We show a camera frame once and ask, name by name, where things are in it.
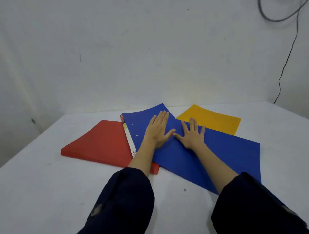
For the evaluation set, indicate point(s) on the person's left hand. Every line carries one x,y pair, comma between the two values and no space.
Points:
157,135

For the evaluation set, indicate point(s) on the person's left forearm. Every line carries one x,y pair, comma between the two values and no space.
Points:
141,160

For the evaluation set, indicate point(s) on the blue folder white spine label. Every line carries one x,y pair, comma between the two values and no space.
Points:
229,159

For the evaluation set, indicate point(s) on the blue folder dark spine label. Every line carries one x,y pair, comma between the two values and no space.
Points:
142,120

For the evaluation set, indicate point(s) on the person's right hand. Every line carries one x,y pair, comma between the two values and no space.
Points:
193,138

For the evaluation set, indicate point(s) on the red folder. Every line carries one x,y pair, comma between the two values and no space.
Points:
101,142

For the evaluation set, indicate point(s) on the yellow folder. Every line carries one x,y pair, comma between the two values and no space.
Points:
212,119

